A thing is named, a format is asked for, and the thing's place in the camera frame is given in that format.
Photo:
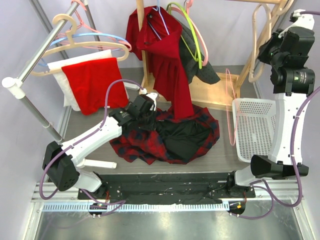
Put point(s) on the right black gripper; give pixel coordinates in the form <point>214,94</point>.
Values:
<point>263,55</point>

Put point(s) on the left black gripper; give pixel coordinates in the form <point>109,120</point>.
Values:
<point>152,125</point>

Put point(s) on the beige wooden hanger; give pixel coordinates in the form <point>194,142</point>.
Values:
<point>68,18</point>
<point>272,16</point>

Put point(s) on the red plaid garment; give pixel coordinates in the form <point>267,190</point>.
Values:
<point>175,141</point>

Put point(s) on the thin pink wire hanger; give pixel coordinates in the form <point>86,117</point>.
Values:
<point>230,86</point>

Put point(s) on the white plastic laundry basket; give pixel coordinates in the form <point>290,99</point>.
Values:
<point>254,121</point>

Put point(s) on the dark red skirt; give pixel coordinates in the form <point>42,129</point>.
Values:
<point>163,60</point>

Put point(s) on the grey dotted garment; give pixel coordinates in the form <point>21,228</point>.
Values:
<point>207,73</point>

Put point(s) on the blue wire hanger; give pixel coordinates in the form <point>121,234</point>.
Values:
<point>157,22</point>

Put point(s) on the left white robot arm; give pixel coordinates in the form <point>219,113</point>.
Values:
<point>64,163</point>

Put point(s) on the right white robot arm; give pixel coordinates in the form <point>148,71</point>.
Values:
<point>293,86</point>

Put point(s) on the blue hanger left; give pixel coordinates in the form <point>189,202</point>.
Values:
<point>100,36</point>

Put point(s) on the bright red hung garment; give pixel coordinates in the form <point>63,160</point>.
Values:
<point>90,80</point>

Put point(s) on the wooden clothes rack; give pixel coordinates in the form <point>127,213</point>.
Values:
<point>202,94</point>

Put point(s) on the white hung cloth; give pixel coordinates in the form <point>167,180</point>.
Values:
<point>61,78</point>

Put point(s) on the metal clothes rack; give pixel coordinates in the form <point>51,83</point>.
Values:
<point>14,84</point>

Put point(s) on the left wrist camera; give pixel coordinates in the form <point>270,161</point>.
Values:
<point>152,95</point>

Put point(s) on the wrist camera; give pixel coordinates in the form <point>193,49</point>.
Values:
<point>152,95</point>
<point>300,18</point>

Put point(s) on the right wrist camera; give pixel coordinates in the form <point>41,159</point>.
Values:
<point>300,18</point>

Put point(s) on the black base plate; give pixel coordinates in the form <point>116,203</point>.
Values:
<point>171,188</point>

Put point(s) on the white cable duct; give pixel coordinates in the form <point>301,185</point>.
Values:
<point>91,207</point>

